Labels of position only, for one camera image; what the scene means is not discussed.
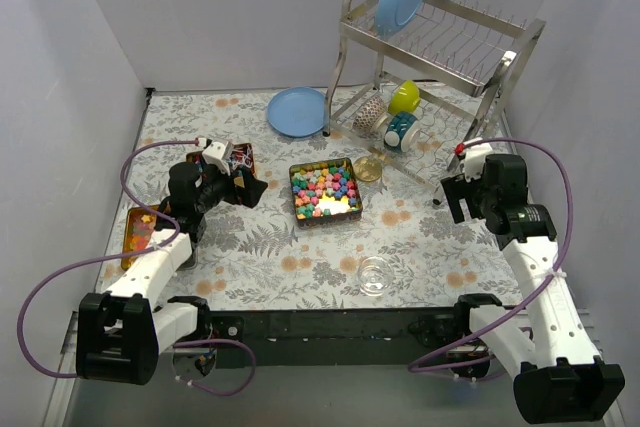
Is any patterned ceramic cup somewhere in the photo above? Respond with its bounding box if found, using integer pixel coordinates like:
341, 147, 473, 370
352, 93, 388, 133

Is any teal white mug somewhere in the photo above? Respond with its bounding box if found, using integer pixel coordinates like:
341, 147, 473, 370
383, 111, 420, 153

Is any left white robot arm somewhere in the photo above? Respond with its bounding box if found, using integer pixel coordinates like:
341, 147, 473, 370
76, 162, 268, 385

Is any clear glass bowl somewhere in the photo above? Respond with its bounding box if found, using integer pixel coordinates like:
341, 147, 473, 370
357, 256, 394, 297

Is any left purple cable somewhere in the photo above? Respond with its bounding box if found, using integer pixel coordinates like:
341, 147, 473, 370
17, 138, 257, 396

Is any tin of wrapped candies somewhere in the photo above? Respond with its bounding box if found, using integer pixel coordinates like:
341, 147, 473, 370
186, 143, 255, 177

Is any blue plate on table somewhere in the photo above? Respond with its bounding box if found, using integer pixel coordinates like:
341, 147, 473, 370
266, 87, 328, 138

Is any tin of gummy candies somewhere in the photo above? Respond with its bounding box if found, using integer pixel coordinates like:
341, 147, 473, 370
122, 207, 157, 253

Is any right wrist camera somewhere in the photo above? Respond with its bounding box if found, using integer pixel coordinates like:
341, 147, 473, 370
455, 138, 494, 183

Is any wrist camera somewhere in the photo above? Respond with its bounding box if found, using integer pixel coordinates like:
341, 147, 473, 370
455, 138, 494, 183
202, 141, 234, 175

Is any steel dish rack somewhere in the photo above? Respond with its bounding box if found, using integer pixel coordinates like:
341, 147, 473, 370
323, 0, 546, 204

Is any gold round tin lid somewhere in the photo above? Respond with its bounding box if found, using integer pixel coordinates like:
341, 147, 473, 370
353, 156, 383, 182

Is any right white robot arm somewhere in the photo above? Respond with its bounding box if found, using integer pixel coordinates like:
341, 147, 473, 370
442, 144, 625, 424

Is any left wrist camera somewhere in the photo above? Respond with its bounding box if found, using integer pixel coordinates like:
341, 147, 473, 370
202, 141, 234, 175

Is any yellow-green bowl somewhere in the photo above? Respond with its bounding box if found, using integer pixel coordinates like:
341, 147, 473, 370
388, 80, 421, 115

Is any tin of star candies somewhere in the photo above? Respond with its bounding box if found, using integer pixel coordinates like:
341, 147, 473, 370
288, 157, 363, 228

